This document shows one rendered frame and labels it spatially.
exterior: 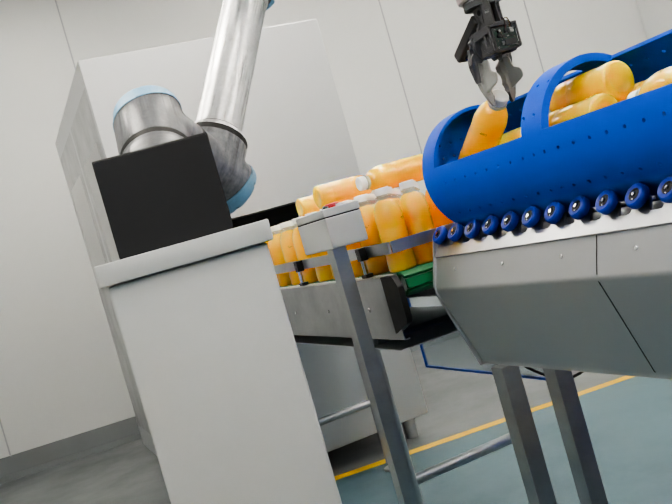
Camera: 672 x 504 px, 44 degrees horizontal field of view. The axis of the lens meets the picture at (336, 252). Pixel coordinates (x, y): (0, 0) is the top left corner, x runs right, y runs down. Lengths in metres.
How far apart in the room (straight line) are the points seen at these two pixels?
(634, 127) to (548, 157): 0.22
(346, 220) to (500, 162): 0.51
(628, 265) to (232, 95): 0.98
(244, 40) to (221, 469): 1.04
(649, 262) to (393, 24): 5.26
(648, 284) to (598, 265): 0.12
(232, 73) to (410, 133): 4.47
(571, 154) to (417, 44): 5.10
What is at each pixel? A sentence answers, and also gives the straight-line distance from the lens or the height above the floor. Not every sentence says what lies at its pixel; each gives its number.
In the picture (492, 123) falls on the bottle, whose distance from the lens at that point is 1.78.
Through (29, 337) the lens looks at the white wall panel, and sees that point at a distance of 6.16.
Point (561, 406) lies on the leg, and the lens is 2.10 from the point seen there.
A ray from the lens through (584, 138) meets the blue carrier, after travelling 1.47.
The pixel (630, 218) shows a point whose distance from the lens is 1.48.
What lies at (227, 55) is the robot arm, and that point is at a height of 1.51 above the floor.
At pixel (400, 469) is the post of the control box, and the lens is 2.19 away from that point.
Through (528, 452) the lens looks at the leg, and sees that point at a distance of 2.04.
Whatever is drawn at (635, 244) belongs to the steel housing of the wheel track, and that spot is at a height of 0.89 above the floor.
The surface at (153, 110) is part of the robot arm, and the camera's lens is 1.75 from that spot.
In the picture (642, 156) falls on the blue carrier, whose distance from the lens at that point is 1.41.
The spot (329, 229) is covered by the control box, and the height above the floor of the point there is 1.05.
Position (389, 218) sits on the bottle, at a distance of 2.06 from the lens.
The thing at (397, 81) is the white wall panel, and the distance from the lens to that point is 6.45.
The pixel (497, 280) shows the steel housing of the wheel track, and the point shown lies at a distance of 1.79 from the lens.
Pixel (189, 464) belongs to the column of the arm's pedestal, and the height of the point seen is 0.71.
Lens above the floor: 1.05
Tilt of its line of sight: 2 degrees down
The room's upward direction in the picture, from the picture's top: 16 degrees counter-clockwise
